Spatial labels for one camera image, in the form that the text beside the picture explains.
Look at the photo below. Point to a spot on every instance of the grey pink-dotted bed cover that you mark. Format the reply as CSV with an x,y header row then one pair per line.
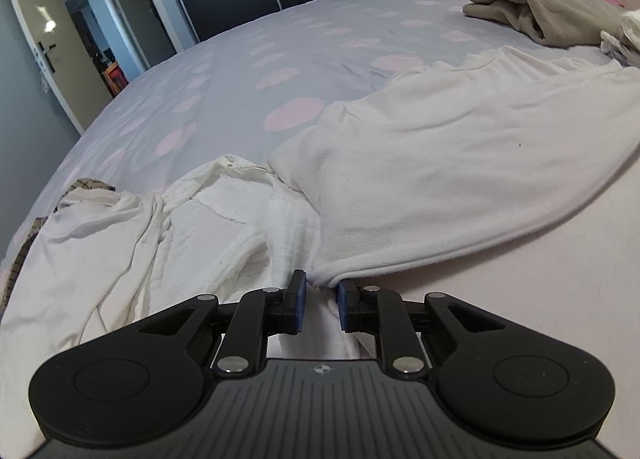
x,y
240,64

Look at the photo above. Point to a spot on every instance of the cream long-sleeve shirt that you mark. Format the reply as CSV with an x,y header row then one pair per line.
x,y
450,149

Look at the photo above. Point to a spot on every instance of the white t-shirt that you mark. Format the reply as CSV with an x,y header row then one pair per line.
x,y
75,239

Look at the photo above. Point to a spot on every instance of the checkered cloth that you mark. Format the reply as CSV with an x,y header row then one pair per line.
x,y
87,184

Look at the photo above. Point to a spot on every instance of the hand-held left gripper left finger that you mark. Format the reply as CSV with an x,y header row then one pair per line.
x,y
299,301

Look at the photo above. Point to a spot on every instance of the white ribbed garment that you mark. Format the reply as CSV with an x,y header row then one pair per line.
x,y
625,34

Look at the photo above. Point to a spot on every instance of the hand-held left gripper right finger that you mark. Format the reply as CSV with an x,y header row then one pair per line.
x,y
343,306

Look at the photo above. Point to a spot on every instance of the white door frame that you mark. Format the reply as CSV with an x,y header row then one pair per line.
x,y
150,14

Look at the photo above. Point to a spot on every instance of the white waffle button shirt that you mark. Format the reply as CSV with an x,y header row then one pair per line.
x,y
235,219

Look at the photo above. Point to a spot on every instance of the taupe fleece cloth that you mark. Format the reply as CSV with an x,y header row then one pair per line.
x,y
560,14

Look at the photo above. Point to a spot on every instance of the white room door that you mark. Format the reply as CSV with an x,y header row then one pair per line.
x,y
65,74

